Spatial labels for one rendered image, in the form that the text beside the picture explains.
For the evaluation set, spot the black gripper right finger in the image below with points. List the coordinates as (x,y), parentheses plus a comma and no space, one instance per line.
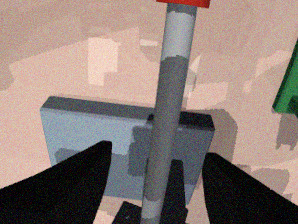
(234,197)

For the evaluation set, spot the grey tapered pin with dark red cap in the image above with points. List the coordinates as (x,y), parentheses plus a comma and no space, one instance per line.
(178,39)

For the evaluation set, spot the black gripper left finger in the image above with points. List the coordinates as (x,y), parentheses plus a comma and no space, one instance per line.
(69,192)

